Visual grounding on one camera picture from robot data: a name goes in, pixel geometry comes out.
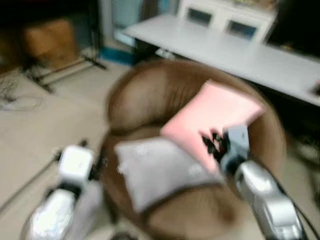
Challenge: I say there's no pink pillow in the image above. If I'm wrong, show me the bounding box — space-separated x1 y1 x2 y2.
160 80 266 174

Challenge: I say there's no grey pillow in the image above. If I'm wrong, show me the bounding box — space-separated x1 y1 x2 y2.
114 137 226 214

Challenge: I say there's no brown round sofa chair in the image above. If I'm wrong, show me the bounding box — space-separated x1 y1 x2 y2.
100 59 289 240

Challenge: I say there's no black metal stand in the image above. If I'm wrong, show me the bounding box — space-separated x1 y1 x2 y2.
22 52 109 94

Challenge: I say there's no long white table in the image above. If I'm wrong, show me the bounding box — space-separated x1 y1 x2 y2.
122 13 320 107

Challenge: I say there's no brown cardboard box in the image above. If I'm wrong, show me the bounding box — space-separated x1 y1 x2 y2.
22 18 81 69

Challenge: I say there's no white cabinet with glass doors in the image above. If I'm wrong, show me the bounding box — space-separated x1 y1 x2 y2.
177 0 279 42

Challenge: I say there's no black screen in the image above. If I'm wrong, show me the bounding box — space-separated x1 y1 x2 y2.
264 0 320 59

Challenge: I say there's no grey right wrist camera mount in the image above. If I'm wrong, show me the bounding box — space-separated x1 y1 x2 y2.
220 124 251 174

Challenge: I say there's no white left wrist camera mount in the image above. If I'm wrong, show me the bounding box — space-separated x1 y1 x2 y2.
57 144 96 187

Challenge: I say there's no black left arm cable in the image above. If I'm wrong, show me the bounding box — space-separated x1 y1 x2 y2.
0 149 62 217

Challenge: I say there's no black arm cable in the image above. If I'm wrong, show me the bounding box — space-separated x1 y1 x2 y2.
0 149 62 217
250 159 320 240

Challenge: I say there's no black chair frame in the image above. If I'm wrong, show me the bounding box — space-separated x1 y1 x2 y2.
287 131 320 207

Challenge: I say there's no black cable on floor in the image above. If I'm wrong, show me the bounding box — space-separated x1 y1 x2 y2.
0 75 45 113

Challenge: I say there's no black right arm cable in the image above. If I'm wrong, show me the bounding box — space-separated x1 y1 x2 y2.
250 159 320 240

